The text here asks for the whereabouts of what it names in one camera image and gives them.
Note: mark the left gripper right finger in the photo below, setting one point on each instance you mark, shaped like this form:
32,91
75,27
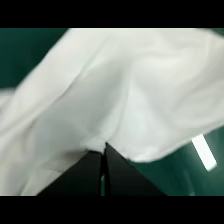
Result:
126,180

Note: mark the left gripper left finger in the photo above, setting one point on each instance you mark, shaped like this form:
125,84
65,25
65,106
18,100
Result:
81,180

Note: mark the white shirt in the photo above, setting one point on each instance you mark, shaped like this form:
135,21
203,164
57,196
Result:
116,93

